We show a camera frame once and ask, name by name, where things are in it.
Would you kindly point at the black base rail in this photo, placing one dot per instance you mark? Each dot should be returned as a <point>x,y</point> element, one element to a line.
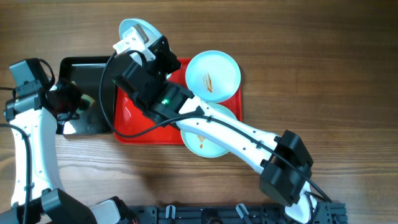
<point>325,213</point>

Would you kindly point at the light blue plate front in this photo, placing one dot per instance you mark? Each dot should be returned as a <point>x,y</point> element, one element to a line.
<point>201,146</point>

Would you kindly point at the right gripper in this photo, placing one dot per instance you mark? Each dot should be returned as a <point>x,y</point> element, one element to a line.
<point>161,50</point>

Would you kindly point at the black rectangular tray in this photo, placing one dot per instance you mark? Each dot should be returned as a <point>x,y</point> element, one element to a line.
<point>86,73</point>

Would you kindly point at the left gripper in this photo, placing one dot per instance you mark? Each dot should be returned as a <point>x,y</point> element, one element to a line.
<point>76,91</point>

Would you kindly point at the red plastic tray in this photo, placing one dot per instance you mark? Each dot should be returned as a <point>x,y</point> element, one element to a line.
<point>129,120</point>

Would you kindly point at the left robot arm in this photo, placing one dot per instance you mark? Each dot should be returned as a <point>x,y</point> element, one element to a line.
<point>38,190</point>

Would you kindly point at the light blue plate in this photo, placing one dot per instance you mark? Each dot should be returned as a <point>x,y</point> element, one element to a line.
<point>213,75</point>
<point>201,146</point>
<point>128,23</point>

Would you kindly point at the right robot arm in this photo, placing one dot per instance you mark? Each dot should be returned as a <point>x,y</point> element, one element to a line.
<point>283,162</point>

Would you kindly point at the green yellow sponge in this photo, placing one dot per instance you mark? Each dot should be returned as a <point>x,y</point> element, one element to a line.
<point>85,101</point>

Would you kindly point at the light blue plate back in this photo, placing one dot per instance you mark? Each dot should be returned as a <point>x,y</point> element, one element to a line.
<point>213,75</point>

